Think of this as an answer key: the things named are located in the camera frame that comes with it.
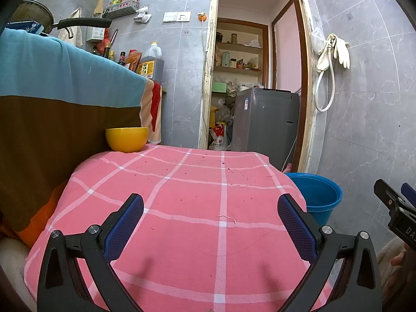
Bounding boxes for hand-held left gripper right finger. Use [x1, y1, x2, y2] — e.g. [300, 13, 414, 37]
[277, 193, 383, 312]

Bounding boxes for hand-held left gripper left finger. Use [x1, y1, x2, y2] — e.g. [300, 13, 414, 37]
[37, 193, 145, 312]

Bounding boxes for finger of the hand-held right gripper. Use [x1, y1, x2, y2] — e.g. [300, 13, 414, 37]
[373, 179, 404, 214]
[400, 182, 416, 212]

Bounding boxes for blue plastic bucket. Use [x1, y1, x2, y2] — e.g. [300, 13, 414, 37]
[284, 172, 343, 226]

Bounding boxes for person's right hand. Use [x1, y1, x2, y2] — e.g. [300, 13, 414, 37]
[389, 250, 409, 269]

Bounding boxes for cream fleece clothing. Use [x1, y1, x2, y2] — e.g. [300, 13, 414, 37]
[376, 237, 408, 300]

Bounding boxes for pink checked cloth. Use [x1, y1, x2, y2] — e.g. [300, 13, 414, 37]
[23, 144, 332, 312]

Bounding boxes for yellow bowl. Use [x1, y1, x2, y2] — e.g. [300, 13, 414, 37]
[105, 127, 149, 153]

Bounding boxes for grey washing machine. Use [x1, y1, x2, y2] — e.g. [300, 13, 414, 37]
[232, 88, 300, 171]

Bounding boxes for red white rice bag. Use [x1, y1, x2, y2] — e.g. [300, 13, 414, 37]
[208, 122, 228, 152]

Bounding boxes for white cushion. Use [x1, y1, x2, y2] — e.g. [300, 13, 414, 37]
[0, 237, 36, 312]

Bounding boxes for white rubber gloves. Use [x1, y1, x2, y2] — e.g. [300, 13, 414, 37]
[335, 37, 351, 69]

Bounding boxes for large cooking oil bottle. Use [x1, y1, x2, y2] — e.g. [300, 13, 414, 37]
[139, 42, 164, 83]

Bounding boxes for orange snack packet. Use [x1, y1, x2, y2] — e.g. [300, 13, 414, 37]
[125, 50, 142, 72]

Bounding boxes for clear plastic bag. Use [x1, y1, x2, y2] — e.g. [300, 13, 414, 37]
[311, 23, 326, 54]

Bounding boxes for red mesh bag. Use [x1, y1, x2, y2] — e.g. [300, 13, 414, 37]
[97, 29, 111, 56]

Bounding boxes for wooden shelf unit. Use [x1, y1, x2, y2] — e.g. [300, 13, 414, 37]
[214, 18, 270, 88]

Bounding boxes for white utensil holder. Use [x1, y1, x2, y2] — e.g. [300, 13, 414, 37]
[86, 26, 106, 43]

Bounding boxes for beige hanging towel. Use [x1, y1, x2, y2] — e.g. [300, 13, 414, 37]
[57, 7, 83, 48]

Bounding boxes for black wok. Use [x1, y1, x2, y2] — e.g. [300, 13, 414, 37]
[8, 0, 113, 36]

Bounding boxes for crumpled white plastic bag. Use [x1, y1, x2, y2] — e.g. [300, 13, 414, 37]
[134, 5, 152, 24]

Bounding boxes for blue white box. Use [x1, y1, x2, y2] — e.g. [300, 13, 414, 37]
[6, 21, 44, 36]

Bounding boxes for thin white drain hose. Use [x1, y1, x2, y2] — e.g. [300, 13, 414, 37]
[283, 130, 298, 170]

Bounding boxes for white shower hose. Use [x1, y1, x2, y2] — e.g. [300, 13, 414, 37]
[314, 36, 336, 113]

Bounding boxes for wooden door frame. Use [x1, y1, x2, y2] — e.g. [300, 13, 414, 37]
[199, 0, 317, 173]

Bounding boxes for white power cable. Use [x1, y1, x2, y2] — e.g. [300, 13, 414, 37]
[202, 19, 209, 72]

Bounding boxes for grey wall shelf rack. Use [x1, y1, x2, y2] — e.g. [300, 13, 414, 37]
[103, 2, 140, 20]

